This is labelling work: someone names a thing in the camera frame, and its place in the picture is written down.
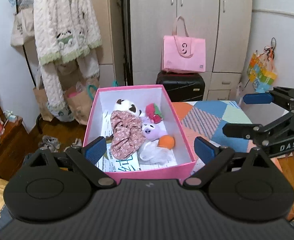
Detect large blue tissue pack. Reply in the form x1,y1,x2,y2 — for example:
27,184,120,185
95,143,140,172

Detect small white tissue pack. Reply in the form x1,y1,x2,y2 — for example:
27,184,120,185
100,111,113,138

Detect pink floral fabric scrunchie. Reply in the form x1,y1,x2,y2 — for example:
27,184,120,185
111,111,145,160

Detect orange soft ball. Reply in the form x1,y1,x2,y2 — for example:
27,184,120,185
157,135,175,150

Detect purple plush toy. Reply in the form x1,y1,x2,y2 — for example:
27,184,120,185
142,122,167,141

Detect pink strawberry plush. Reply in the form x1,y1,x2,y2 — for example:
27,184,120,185
145,103,163,124

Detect white brown plush ball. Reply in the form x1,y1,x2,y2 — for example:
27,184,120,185
113,99,145,117

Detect white fluffy soft item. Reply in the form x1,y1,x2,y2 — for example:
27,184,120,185
137,140,176,165

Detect colourful hanging paper bag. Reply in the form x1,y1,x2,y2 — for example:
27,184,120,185
246,37,278,93

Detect grey patterned slippers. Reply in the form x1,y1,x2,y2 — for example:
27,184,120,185
38,135,82,152

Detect pink cardboard box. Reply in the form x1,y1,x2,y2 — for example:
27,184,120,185
84,85,196,182

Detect brown paper bag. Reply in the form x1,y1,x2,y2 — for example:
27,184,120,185
64,77,99,125
33,66,54,122

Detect wooden side cabinet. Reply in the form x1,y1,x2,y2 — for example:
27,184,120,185
0,117,30,180

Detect black suitcase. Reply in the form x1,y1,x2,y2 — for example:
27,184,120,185
156,71,205,102

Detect pink tote bag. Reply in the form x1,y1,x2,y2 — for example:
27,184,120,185
161,16,206,73

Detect beige wardrobe cabinet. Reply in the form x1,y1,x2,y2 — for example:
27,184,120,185
92,0,252,100

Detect cream knitted hanging cardigan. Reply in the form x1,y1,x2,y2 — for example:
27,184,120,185
34,0,103,113

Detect beige canvas tote bag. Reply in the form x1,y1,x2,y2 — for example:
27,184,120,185
10,8,35,47

